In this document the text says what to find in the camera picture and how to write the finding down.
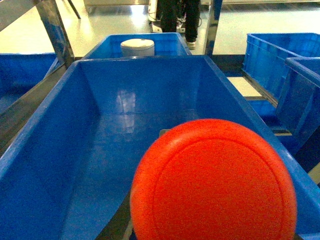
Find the person in black trousers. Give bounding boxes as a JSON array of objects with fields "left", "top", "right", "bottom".
[{"left": 157, "top": 0, "right": 201, "bottom": 50}]

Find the white cylindrical container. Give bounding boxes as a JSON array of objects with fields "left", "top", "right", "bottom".
[{"left": 120, "top": 38, "right": 155, "bottom": 57}]

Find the blue bin behind with container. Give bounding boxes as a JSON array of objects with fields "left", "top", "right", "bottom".
[{"left": 83, "top": 33, "right": 191, "bottom": 60}]

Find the red mushroom push button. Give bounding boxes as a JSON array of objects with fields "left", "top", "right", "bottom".
[{"left": 130, "top": 119, "right": 297, "bottom": 240}]

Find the right blue shelf bin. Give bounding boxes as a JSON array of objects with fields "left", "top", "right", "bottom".
[{"left": 276, "top": 57, "right": 320, "bottom": 154}]

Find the large blue bin upper shelf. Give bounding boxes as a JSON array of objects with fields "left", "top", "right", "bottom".
[{"left": 0, "top": 55, "right": 320, "bottom": 240}]

